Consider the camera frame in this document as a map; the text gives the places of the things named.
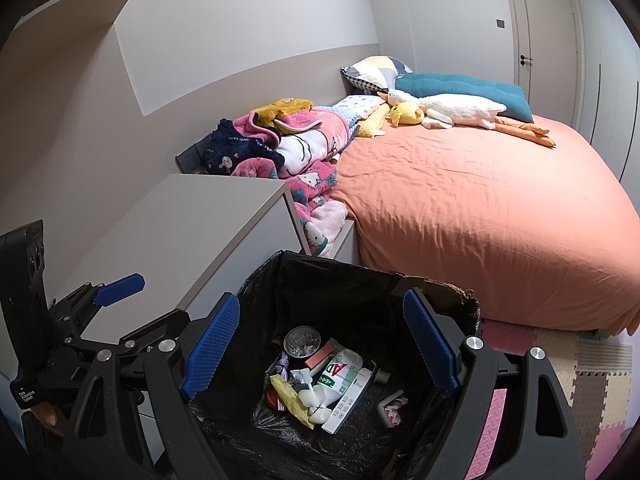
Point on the pink fleece garment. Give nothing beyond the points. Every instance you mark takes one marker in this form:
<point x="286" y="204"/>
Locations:
<point x="300" y="125"/>

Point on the white wardrobe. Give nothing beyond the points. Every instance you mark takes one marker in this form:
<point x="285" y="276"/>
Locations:
<point x="610" y="85"/>

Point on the yellow snack packet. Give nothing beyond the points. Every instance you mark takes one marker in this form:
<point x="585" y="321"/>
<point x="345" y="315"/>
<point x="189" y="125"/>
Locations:
<point x="290" y="400"/>

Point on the white dotted pillow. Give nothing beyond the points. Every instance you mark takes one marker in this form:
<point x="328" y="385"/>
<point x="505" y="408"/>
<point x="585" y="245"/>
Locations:
<point x="357" y="105"/>

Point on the black wall socket panel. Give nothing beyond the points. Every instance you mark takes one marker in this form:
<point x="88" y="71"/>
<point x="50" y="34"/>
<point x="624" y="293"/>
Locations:
<point x="192" y="160"/>

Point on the bed with orange sheet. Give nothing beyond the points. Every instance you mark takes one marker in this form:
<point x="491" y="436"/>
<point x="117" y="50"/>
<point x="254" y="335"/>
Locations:
<point x="475" y="210"/>

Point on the checkered patchwork pillow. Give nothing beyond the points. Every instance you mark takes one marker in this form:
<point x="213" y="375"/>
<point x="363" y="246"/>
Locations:
<point x="370" y="72"/>

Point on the white goose plush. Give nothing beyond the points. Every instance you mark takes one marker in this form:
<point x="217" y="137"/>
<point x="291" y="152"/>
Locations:
<point x="460" y="107"/>

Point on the yellow duck plush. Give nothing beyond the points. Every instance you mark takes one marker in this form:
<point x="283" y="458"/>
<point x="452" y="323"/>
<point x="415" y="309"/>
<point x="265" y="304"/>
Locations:
<point x="407" y="112"/>

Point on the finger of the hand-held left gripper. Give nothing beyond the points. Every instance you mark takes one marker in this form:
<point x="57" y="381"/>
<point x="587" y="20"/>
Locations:
<point x="155" y="327"/>
<point x="120" y="287"/>

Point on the purple plastic bag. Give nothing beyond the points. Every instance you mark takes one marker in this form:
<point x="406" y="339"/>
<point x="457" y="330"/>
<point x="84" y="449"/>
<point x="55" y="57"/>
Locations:
<point x="283" y="365"/>

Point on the foam puzzle floor mat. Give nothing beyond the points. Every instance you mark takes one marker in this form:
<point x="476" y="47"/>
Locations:
<point x="595" y="375"/>

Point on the pile of colourful clothes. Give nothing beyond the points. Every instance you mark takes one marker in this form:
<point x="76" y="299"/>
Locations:
<point x="315" y="185"/>

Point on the small white pink packet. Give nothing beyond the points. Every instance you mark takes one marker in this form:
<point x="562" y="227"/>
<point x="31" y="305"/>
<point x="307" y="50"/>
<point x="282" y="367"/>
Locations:
<point x="392" y="407"/>

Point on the foil bowl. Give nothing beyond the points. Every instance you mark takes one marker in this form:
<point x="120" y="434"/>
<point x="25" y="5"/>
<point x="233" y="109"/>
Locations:
<point x="302" y="345"/>

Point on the yellow garment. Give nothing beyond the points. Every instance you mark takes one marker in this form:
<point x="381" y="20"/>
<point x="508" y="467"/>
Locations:
<point x="285" y="107"/>

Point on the teal cushion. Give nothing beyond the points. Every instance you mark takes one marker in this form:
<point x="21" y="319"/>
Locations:
<point x="460" y="85"/>

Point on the pink slim box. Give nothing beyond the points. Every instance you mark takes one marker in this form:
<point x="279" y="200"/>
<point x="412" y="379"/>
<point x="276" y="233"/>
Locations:
<point x="320" y="357"/>

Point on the white bottle with green label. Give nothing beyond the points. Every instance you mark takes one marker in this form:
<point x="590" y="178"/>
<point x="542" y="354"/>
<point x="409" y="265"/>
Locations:
<point x="342" y="370"/>

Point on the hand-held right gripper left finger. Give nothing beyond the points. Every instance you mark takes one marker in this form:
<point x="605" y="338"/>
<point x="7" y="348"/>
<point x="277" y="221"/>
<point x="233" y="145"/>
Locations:
<point x="210" y="355"/>

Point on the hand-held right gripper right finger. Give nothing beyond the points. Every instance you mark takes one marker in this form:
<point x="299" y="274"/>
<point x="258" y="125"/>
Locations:
<point x="432" y="342"/>

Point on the bin with black bag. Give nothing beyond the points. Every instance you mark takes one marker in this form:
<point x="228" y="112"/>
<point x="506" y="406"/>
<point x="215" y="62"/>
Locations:
<point x="350" y="300"/>

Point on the long white printed box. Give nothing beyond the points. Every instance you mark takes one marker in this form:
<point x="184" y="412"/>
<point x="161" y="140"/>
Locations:
<point x="350" y="397"/>

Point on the grey door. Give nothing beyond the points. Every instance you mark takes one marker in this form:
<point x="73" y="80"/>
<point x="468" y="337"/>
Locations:
<point x="545" y="35"/>

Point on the yellow dotted pillow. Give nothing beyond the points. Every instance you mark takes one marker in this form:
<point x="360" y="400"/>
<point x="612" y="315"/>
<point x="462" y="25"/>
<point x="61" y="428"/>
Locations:
<point x="372" y="125"/>

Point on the grey wall cabinet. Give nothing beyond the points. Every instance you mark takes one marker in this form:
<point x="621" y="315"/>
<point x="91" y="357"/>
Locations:
<point x="75" y="10"/>

